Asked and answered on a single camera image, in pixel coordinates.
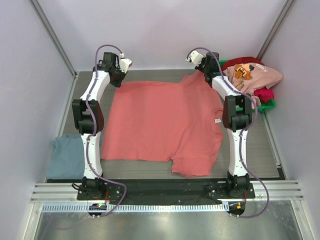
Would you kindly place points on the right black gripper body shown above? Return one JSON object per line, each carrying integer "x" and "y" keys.
{"x": 207, "y": 77}

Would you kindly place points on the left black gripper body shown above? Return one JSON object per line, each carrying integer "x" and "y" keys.
{"x": 119, "y": 76}

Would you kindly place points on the salmon pink t-shirt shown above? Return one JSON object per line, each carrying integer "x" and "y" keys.
{"x": 164, "y": 121}

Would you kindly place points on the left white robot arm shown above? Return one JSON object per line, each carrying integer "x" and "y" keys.
{"x": 89, "y": 121}

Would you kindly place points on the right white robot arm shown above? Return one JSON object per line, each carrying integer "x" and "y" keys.
{"x": 236, "y": 118}

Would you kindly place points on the light pink printed t-shirt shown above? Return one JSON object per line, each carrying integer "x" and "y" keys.
{"x": 249, "y": 77}

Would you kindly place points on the red t-shirt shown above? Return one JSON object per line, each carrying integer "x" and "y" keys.
{"x": 243, "y": 73}

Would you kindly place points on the green plastic bin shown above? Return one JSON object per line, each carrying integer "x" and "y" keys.
{"x": 267, "y": 106}

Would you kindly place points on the folded blue t-shirt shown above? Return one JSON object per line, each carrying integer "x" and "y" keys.
{"x": 74, "y": 157}

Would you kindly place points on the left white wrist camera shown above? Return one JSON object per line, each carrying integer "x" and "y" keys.
{"x": 124, "y": 65}

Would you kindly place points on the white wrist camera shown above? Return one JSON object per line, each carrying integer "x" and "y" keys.
{"x": 124, "y": 65}
{"x": 195, "y": 58}

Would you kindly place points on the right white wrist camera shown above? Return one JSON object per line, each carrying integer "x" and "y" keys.
{"x": 195, "y": 58}

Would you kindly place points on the right aluminium corner post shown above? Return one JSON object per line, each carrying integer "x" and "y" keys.
{"x": 280, "y": 19}

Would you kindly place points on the aluminium corner post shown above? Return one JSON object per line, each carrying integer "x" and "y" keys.
{"x": 280, "y": 19}
{"x": 52, "y": 35}

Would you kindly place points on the left aluminium corner post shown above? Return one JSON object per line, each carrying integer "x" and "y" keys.
{"x": 52, "y": 35}

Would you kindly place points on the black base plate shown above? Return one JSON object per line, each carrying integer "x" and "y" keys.
{"x": 211, "y": 188}

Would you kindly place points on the slotted cable duct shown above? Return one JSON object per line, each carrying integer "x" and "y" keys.
{"x": 101, "y": 208}

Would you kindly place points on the aluminium front rail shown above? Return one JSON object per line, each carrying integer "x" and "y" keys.
{"x": 63, "y": 192}

